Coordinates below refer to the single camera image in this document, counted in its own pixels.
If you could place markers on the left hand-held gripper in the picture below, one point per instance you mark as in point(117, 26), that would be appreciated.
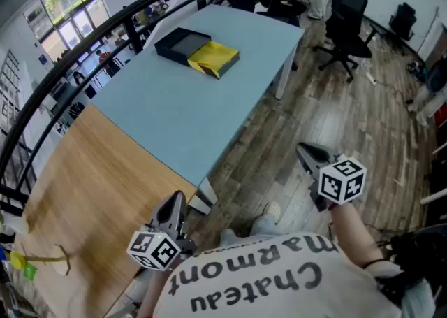
point(153, 250)

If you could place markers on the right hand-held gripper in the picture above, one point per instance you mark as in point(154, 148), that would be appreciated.
point(344, 180)

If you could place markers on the black box with yellow drawer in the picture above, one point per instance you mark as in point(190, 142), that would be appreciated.
point(181, 44)

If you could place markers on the person's right forearm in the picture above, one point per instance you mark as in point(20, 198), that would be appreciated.
point(352, 236)

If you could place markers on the person's left forearm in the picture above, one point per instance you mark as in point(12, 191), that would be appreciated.
point(150, 295)

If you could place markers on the person's white shoe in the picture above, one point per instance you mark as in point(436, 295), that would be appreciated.
point(271, 210)

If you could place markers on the wooden table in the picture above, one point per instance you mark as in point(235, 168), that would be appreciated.
point(97, 184)

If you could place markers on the person's light blue jeans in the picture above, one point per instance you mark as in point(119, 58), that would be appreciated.
point(265, 225)

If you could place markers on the white power strip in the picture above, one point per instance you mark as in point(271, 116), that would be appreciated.
point(371, 78)

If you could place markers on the light blue table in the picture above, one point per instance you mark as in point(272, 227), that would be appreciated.
point(195, 107)

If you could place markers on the person's white printed shirt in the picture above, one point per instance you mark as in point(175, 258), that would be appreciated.
point(265, 274)

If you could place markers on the wooden branch stand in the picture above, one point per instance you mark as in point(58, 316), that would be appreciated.
point(49, 259)

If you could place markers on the black backpack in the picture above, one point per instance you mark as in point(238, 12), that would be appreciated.
point(419, 257)

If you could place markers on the green card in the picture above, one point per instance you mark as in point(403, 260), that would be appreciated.
point(30, 271)

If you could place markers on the yellow disc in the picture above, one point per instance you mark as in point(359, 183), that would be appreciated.
point(16, 260)

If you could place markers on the black curved railing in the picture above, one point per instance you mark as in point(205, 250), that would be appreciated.
point(66, 65)

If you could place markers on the white grid shelf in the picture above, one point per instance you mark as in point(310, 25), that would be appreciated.
point(8, 89)

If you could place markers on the large glass window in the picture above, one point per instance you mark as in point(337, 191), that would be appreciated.
point(66, 12)

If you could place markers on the blue wall sign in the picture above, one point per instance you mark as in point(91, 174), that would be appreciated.
point(43, 59)

